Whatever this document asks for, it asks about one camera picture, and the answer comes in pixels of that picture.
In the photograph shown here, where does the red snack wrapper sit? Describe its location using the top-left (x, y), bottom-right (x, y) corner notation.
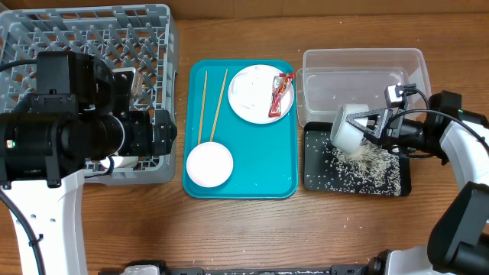
top-left (268, 73), bottom-right (295, 118)

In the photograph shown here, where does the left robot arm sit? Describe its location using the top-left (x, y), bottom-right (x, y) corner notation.
top-left (1, 51), bottom-right (177, 274)

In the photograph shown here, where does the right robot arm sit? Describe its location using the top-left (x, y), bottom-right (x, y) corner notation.
top-left (337, 91), bottom-right (488, 274)

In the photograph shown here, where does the large white round plate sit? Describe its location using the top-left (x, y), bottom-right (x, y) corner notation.
top-left (228, 64), bottom-right (295, 125)

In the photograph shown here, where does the black rectangular tray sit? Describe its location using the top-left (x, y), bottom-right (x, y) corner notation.
top-left (303, 121), bottom-right (413, 197)

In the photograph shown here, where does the white tissue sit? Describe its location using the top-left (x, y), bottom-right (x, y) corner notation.
top-left (233, 68), bottom-right (261, 96)

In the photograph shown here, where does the grey plastic dishwasher rack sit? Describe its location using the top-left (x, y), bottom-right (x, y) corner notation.
top-left (1, 4), bottom-right (179, 186)

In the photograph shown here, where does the grey round bowl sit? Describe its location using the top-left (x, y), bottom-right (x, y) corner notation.
top-left (330, 104), bottom-right (369, 154)

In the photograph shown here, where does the white paper cup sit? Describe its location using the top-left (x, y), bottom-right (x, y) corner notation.
top-left (100, 155), bottom-right (138, 169)

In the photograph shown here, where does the white rice pile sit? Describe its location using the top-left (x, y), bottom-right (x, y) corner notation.
top-left (305, 137), bottom-right (403, 196)

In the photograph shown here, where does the clear plastic bin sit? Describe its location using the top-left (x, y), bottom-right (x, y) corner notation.
top-left (296, 48), bottom-right (432, 126)

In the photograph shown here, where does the teal plastic serving tray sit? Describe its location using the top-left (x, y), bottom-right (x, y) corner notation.
top-left (182, 60), bottom-right (299, 199)

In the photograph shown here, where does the pink shallow bowl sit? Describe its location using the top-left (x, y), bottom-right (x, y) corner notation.
top-left (186, 141), bottom-right (234, 188)

